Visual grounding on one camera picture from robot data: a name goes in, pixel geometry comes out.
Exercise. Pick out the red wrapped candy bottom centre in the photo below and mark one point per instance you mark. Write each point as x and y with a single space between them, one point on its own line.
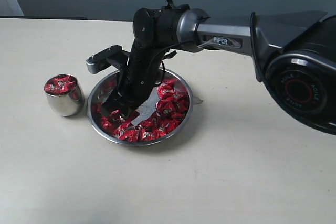
145 135

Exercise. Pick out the stainless steel bowl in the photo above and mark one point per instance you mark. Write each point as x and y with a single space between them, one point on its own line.
164 113

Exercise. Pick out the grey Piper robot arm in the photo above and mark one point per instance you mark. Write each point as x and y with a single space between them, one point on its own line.
293 56

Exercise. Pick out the stainless steel cup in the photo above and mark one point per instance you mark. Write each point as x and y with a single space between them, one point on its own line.
68 104

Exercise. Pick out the red candy atop cup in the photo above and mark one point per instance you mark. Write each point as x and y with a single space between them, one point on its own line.
60 85

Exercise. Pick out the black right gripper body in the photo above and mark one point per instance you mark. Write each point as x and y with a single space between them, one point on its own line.
138 73

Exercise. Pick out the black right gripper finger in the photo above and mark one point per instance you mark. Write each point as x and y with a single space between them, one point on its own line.
127 109
112 103

